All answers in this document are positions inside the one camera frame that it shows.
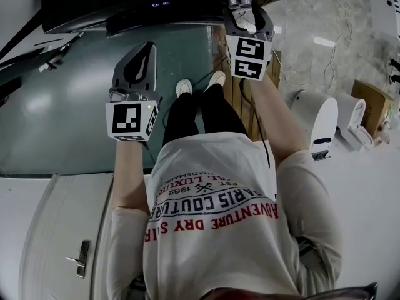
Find wooden slat platform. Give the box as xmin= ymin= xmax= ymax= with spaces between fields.
xmin=207 ymin=24 xmax=283 ymax=144

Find white shoe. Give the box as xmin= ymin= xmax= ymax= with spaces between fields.
xmin=175 ymin=78 xmax=194 ymax=99
xmin=204 ymin=71 xmax=227 ymax=93

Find grey shoulder strap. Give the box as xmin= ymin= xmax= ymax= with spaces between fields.
xmin=130 ymin=272 xmax=148 ymax=295
xmin=296 ymin=235 xmax=323 ymax=269

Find thin black floor cable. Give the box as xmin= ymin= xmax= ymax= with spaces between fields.
xmin=190 ymin=56 xmax=229 ymax=88

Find white toilet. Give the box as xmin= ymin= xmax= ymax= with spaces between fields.
xmin=335 ymin=91 xmax=375 ymax=152

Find long white floor cable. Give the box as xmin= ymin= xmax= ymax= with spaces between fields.
xmin=322 ymin=0 xmax=354 ymax=89

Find white and grey appliance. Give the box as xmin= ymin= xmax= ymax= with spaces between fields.
xmin=0 ymin=0 xmax=87 ymax=74

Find black machine cabinet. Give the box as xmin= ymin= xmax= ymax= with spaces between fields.
xmin=40 ymin=0 xmax=289 ymax=41

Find black trousers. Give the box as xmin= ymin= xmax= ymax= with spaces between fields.
xmin=161 ymin=82 xmax=250 ymax=147

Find white door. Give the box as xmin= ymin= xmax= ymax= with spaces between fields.
xmin=17 ymin=172 xmax=148 ymax=300

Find silver door handle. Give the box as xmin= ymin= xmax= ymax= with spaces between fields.
xmin=65 ymin=239 xmax=91 ymax=280

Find white cabinet with black marks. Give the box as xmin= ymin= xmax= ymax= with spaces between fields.
xmin=364 ymin=0 xmax=400 ymax=41

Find person's left forearm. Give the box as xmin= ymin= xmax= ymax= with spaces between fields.
xmin=111 ymin=140 xmax=158 ymax=213

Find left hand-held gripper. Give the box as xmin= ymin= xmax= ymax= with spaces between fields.
xmin=104 ymin=41 xmax=162 ymax=143

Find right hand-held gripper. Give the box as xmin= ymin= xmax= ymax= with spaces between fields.
xmin=222 ymin=4 xmax=276 ymax=82

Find eyeglasses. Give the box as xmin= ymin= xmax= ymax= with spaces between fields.
xmin=202 ymin=281 xmax=379 ymax=300

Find white power strip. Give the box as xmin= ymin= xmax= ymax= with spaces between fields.
xmin=313 ymin=36 xmax=334 ymax=49

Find white cylindrical device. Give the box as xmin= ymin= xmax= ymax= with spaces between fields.
xmin=288 ymin=89 xmax=339 ymax=163

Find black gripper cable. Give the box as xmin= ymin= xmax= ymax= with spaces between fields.
xmin=238 ymin=77 xmax=272 ymax=169

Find white printed long-sleeve shirt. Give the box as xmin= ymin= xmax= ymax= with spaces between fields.
xmin=105 ymin=132 xmax=345 ymax=300

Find small black floor object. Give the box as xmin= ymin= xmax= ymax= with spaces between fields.
xmin=388 ymin=57 xmax=400 ymax=84

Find brown cardboard box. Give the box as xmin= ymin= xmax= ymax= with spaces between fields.
xmin=351 ymin=79 xmax=395 ymax=144

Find person's right forearm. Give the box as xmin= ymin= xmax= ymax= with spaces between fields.
xmin=249 ymin=77 xmax=311 ymax=164

